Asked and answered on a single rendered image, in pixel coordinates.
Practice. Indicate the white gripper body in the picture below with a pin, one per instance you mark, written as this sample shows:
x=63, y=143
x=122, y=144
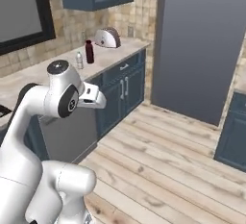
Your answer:
x=96, y=103

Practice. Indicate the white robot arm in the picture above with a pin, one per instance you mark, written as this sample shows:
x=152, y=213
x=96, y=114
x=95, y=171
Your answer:
x=22, y=157

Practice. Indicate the blue cupboard door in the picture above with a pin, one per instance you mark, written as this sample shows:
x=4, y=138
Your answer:
x=134, y=90
x=110, y=112

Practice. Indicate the blue drawer front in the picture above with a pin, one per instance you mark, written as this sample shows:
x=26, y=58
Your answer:
x=123, y=68

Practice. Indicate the clear water bottle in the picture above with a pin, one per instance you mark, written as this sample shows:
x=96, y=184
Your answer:
x=79, y=61

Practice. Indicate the dark red bottle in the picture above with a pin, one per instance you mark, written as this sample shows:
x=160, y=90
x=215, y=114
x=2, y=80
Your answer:
x=89, y=53

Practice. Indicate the white and brown toaster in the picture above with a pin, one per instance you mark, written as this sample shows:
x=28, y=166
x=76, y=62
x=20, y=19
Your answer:
x=107, y=38

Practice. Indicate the narrow blue cupboard panel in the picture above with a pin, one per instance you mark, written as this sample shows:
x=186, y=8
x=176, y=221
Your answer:
x=36, y=141

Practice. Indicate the black hob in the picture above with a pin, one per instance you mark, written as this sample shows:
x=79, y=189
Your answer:
x=4, y=111

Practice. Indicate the grey fridge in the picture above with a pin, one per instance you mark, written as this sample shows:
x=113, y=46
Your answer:
x=198, y=42

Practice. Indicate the black framed window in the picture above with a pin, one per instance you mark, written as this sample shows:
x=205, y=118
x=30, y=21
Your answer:
x=22, y=10

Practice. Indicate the blue base cupboard run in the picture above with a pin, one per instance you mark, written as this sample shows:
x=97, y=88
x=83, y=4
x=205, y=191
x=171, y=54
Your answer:
x=232, y=135

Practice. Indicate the grey wall socket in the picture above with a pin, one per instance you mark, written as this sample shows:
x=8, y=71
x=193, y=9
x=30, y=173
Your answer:
x=130, y=31

